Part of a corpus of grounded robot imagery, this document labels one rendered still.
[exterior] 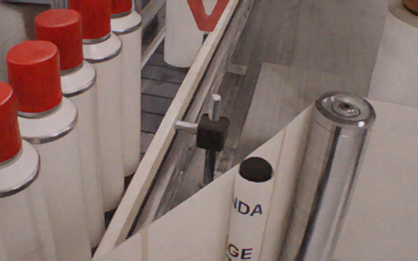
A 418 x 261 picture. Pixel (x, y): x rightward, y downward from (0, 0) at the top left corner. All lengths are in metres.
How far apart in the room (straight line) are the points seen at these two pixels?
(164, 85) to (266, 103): 0.13
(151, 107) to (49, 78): 0.34
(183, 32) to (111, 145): 0.28
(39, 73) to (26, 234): 0.09
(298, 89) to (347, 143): 0.41
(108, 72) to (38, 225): 0.15
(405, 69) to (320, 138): 0.21
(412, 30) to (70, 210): 0.33
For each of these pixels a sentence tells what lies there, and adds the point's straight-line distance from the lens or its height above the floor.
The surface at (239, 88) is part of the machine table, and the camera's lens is 0.79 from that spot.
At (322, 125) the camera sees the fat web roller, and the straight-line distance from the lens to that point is 0.31.
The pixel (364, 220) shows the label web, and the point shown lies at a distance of 0.40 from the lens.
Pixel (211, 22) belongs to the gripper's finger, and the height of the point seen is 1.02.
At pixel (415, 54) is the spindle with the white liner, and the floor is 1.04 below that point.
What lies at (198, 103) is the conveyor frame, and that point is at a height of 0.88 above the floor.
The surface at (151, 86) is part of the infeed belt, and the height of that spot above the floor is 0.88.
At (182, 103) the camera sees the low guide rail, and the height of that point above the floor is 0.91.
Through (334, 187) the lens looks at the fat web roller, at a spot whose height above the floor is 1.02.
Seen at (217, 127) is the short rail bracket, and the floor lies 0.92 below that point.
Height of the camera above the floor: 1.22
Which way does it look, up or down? 34 degrees down
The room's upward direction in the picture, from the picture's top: 5 degrees clockwise
